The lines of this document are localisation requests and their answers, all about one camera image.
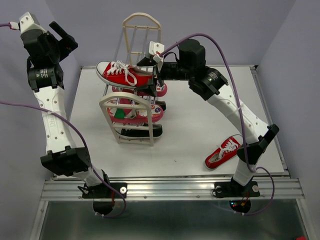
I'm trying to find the aluminium mounting rail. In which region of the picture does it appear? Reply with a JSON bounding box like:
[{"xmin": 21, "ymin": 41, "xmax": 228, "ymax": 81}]
[{"xmin": 40, "ymin": 176, "xmax": 305, "ymax": 201}]

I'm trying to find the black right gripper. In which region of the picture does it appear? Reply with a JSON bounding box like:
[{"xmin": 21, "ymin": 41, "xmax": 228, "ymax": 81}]
[{"xmin": 133, "ymin": 55, "xmax": 194, "ymax": 98}]

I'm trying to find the cream and chrome shoe shelf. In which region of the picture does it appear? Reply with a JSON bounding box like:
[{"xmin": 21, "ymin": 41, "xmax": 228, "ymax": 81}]
[{"xmin": 95, "ymin": 12, "xmax": 168, "ymax": 146}]

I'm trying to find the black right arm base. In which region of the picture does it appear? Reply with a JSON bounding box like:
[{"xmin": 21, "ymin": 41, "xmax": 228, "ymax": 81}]
[{"xmin": 211, "ymin": 179, "xmax": 261, "ymax": 215}]

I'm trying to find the red sneaker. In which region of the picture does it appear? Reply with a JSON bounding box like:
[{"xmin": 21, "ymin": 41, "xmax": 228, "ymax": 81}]
[
  {"xmin": 204, "ymin": 134, "xmax": 242, "ymax": 170},
  {"xmin": 95, "ymin": 60, "xmax": 153, "ymax": 89}
]

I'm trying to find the pink green flip-flop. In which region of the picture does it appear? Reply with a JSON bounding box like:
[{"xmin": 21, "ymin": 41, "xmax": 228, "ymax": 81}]
[
  {"xmin": 106, "ymin": 107, "xmax": 164, "ymax": 124},
  {"xmin": 112, "ymin": 82, "xmax": 168, "ymax": 97}
]

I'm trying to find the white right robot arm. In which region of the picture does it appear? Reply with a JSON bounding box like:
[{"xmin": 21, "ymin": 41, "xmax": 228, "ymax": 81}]
[{"xmin": 137, "ymin": 39, "xmax": 279, "ymax": 195}]

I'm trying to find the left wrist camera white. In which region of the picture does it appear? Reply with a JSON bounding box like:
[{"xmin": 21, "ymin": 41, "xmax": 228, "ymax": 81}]
[{"xmin": 9, "ymin": 12, "xmax": 44, "ymax": 34}]

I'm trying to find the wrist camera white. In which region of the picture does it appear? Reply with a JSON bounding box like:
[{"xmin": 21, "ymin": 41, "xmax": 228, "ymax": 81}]
[
  {"xmin": 9, "ymin": 12, "xmax": 44, "ymax": 34},
  {"xmin": 146, "ymin": 41, "xmax": 165, "ymax": 72}
]

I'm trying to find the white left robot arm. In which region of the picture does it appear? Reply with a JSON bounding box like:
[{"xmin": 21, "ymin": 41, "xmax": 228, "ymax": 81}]
[{"xmin": 19, "ymin": 16, "xmax": 111, "ymax": 197}]

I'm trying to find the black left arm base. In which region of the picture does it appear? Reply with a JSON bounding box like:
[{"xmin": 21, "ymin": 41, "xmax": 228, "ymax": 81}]
[{"xmin": 77, "ymin": 182, "xmax": 128, "ymax": 218}]

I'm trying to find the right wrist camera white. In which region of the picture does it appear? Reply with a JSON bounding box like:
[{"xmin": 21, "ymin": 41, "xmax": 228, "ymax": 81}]
[{"xmin": 146, "ymin": 41, "xmax": 165, "ymax": 72}]

